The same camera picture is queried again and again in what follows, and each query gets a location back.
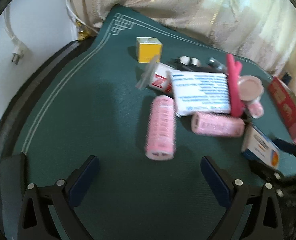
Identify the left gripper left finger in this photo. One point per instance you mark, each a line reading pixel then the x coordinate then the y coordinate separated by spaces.
pixel 35 221

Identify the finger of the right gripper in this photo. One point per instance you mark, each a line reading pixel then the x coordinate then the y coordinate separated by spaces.
pixel 285 146

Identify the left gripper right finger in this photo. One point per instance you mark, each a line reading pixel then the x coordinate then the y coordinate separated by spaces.
pixel 264 220

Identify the white blue orange medicine box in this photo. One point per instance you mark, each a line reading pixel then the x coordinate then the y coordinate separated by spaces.
pixel 257 146

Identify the small pink hair roller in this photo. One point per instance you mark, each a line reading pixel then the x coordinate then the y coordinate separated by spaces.
pixel 255 109

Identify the pink foam bendy roller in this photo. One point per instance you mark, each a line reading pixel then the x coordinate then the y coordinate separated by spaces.
pixel 234 70

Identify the white blue printed packet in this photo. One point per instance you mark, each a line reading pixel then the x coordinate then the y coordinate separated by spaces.
pixel 200 92

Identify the silver blue tube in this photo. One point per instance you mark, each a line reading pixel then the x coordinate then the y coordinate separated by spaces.
pixel 216 65

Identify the green table mat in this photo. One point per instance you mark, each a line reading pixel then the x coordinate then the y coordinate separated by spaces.
pixel 93 107

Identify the black white panda figurine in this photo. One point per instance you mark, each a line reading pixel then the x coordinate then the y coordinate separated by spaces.
pixel 185 61

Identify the beige patterned curtain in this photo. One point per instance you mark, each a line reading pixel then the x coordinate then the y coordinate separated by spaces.
pixel 263 31

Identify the gold curtain tieback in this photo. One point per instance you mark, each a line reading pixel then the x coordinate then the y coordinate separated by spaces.
pixel 82 31

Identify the yellow small box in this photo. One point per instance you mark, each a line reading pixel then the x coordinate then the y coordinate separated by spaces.
pixel 147 48

